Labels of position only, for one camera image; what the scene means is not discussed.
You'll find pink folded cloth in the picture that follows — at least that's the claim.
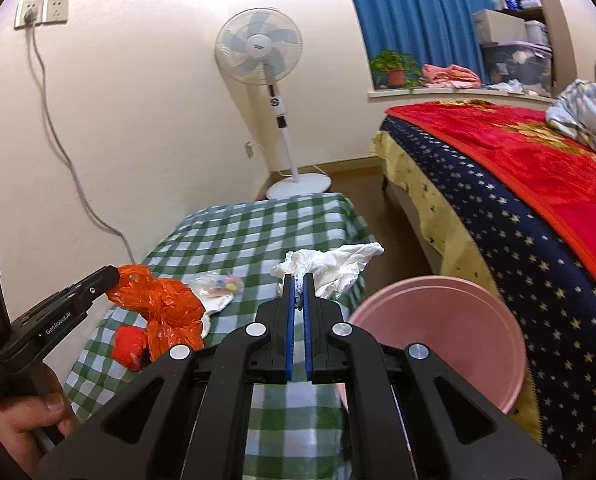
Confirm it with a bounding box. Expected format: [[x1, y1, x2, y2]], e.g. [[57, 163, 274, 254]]
[[420, 64, 481, 89]]

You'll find green checkered tablecloth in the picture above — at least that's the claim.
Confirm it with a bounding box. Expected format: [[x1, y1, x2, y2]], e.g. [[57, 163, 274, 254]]
[[62, 192, 379, 480]]

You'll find white plastic container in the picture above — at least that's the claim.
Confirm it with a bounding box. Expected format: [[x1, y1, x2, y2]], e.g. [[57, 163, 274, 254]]
[[525, 20, 550, 46]]

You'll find yellow star bed sheet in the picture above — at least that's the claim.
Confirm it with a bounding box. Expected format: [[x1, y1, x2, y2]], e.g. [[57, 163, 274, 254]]
[[370, 130, 544, 446]]

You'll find red blanket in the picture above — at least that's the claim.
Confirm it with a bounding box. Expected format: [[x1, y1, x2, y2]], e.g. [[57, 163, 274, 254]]
[[384, 100, 596, 311]]

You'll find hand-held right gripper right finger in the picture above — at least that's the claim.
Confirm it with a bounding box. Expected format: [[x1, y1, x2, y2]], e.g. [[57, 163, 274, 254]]
[[303, 272, 564, 480]]

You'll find blue curtain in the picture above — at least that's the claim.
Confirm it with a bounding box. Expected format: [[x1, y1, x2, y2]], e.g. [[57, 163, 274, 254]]
[[339, 0, 504, 91]]

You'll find empty wall socket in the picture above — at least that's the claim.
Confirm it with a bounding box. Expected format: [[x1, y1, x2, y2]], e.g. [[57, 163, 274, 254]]
[[45, 0, 70, 25]]

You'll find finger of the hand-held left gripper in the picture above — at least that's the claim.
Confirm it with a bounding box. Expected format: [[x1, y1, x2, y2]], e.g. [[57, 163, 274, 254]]
[[56, 266, 122, 297], [69, 284, 112, 312]]

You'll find clear storage bin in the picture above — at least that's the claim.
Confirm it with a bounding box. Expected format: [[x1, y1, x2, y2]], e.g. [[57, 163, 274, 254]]
[[480, 42, 554, 96]]

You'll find orange plastic bag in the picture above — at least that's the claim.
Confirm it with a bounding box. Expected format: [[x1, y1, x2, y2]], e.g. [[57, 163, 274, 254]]
[[106, 265, 206, 361]]

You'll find white cardboard box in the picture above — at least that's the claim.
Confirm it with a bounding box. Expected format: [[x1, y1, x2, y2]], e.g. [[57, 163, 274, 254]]
[[472, 9, 529, 45]]

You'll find clear plastic bag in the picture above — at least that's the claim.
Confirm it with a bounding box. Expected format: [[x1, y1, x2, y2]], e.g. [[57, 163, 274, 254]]
[[184, 271, 245, 298]]

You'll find white pedestal fan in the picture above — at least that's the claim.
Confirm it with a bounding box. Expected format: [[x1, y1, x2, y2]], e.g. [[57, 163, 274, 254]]
[[214, 8, 331, 200]]

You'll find person's left hand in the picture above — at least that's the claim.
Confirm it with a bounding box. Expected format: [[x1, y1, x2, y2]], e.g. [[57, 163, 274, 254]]
[[0, 367, 79, 480]]

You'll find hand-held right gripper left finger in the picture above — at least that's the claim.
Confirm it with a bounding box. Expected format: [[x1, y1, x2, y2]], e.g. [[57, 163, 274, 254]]
[[35, 272, 299, 480]]

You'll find potted green plant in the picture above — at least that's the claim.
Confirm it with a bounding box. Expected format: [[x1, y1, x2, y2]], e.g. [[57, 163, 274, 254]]
[[370, 50, 423, 92]]

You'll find white tissue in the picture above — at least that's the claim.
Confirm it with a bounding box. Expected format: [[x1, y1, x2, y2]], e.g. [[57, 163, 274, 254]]
[[270, 242, 385, 301]]

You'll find red crumpled wrapper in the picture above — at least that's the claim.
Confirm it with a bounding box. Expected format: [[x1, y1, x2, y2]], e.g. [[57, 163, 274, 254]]
[[114, 325, 151, 372]]

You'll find wall socket with plug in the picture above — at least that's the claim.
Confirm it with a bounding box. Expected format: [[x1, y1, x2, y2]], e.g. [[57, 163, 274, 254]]
[[14, 0, 44, 30]]

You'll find grey wall cable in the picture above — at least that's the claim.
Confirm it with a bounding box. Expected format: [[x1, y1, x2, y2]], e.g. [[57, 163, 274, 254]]
[[25, 25, 138, 266]]

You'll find pink plastic bin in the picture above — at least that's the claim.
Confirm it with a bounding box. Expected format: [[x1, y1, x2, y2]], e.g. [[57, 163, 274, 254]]
[[335, 276, 527, 416]]

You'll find bed with starry blanket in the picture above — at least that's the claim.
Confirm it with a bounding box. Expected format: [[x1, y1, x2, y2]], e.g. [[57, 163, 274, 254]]
[[378, 115, 596, 471]]

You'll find white cloth on windowsill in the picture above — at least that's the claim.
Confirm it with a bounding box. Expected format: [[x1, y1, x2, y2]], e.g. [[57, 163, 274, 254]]
[[488, 79, 541, 96]]

